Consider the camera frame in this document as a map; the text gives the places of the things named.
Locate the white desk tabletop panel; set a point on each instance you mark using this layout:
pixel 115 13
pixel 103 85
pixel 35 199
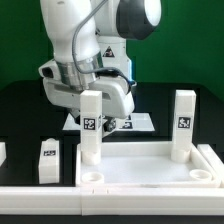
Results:
pixel 146 165

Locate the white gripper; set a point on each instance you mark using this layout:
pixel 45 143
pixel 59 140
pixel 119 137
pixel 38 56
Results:
pixel 116 102

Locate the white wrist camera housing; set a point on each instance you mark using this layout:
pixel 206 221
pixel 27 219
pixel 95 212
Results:
pixel 49 70

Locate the white marker tag sheet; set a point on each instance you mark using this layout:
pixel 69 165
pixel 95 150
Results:
pixel 135 122

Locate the white front barrier rail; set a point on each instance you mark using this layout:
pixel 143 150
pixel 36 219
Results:
pixel 111 201

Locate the white left barrier rail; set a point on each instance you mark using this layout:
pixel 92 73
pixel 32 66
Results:
pixel 2 152

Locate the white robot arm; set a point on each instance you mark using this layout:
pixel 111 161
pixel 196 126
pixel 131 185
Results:
pixel 74 28

